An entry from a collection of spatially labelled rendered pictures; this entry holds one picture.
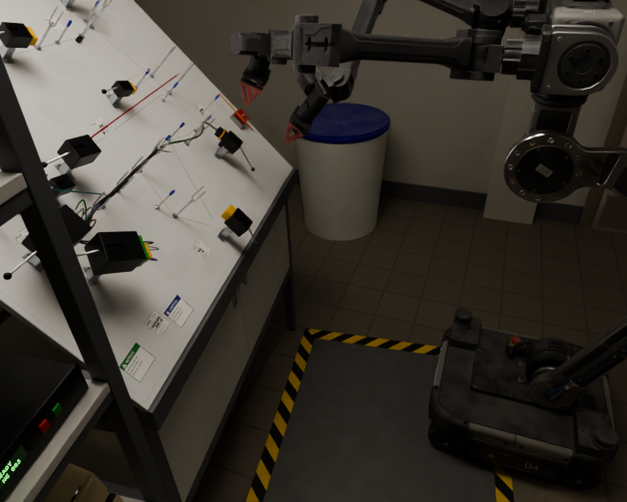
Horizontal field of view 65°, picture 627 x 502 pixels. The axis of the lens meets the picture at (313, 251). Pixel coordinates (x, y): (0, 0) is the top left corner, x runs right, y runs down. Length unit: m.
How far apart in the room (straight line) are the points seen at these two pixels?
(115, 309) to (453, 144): 2.61
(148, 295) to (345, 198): 1.87
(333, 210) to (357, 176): 0.26
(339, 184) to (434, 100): 0.85
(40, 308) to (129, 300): 0.19
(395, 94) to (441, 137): 0.41
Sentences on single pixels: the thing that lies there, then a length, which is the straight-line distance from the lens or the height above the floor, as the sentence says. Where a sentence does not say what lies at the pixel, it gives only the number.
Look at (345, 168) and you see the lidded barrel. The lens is 2.82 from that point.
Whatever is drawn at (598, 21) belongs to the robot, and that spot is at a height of 1.51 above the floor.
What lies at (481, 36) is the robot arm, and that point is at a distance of 1.18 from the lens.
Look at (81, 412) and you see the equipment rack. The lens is 0.93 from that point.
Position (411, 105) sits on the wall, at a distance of 3.32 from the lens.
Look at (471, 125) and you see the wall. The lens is 3.32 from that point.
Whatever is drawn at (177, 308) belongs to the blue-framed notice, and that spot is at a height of 0.92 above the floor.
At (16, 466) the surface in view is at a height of 1.09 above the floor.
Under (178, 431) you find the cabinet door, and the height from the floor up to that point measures 0.63.
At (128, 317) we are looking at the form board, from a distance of 1.19.
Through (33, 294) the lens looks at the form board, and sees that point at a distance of 1.13.
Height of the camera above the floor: 1.73
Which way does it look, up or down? 35 degrees down
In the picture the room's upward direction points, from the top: 2 degrees counter-clockwise
